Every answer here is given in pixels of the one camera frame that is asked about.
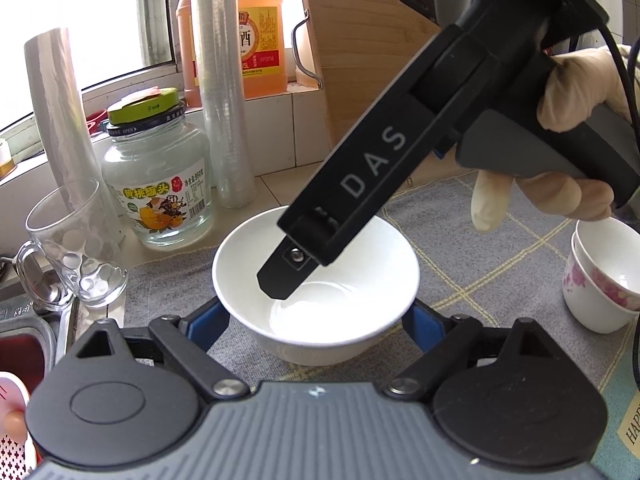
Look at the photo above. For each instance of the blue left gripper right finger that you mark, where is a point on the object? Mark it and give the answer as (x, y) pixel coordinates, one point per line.
(424, 326)

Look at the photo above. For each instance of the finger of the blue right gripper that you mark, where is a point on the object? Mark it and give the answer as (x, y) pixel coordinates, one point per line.
(285, 270)

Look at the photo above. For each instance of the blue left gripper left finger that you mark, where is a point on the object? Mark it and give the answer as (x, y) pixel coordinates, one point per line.
(206, 324)

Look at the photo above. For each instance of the plain white bowl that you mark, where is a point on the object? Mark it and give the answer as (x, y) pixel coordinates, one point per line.
(340, 311)

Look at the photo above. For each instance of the white bowl pink flowers front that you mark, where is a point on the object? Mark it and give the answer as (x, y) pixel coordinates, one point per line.
(587, 303)

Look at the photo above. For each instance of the white bowl pink flowers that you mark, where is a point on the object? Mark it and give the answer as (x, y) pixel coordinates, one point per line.
(609, 252)
(587, 303)

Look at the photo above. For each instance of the gloved right hand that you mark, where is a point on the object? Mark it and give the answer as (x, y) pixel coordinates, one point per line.
(580, 81)

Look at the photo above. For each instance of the grey green checked cloth mat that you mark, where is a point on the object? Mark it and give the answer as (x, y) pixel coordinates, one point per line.
(496, 277)

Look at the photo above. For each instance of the stack of clear plastic cups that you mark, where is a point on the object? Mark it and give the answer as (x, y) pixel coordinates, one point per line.
(218, 61)

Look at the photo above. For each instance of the bamboo cutting board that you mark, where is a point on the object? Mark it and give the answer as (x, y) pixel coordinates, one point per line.
(359, 46)

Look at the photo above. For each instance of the glass mug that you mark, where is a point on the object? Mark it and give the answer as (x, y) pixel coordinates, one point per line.
(68, 234)

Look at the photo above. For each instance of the glass jar green lid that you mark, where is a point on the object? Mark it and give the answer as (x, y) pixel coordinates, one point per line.
(158, 169)

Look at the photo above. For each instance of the orange cooking wine bottle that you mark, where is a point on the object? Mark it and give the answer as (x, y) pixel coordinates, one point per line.
(261, 49)

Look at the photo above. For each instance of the pink white basin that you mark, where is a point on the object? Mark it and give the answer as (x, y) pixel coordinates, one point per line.
(18, 454)

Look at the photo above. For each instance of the roll of plastic wrap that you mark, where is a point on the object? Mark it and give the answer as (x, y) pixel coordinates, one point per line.
(60, 117)

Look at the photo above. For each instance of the wire knife stand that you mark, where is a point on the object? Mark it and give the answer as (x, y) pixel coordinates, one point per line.
(305, 71)

